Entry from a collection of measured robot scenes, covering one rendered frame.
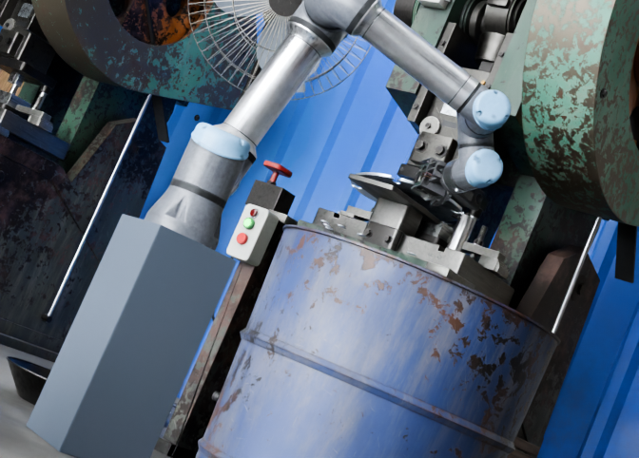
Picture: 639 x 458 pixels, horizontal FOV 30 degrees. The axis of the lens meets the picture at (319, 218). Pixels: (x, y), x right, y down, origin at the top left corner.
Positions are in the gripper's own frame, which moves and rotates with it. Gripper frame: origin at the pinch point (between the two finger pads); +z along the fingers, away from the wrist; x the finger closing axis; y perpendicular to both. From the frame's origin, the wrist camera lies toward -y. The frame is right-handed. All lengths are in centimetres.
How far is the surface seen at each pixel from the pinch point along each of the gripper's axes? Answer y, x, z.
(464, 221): -10.2, 3.4, -2.6
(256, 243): 29.6, 25.1, 17.6
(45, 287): 59, 42, 163
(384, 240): 3.0, 13.3, 8.0
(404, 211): 1.5, 5.0, 6.4
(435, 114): -0.5, -24.2, 16.2
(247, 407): 51, 69, -105
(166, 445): 29, 76, 26
